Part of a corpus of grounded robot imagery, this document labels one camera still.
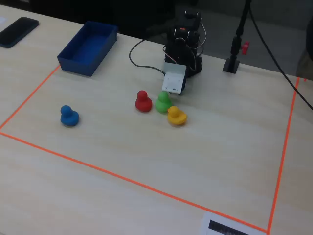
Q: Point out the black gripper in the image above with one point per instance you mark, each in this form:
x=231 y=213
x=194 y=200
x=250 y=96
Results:
x=185 y=82

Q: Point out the green rubber duck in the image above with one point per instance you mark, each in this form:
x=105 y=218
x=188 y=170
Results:
x=162 y=104

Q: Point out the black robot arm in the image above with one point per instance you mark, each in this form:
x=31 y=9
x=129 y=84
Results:
x=182 y=49

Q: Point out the yellow rubber duck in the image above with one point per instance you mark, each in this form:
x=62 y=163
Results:
x=176 y=116

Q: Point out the red rubber duck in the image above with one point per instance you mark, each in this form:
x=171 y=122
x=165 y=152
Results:
x=143 y=102

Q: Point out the blue plastic box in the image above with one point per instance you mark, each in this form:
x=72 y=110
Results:
x=78 y=67

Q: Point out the blue rubber duck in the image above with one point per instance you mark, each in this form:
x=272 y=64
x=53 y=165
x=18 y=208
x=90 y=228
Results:
x=69 y=117

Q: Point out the red clamp knob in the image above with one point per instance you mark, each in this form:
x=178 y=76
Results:
x=245 y=47

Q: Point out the long orange tape strip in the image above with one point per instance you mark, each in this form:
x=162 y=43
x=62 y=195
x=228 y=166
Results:
x=132 y=181

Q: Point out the white paper with black bar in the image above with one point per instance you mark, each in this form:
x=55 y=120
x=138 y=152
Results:
x=220 y=226

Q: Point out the black smartphone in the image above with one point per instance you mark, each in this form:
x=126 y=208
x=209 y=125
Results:
x=17 y=31

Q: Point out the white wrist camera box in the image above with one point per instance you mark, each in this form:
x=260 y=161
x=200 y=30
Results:
x=173 y=80

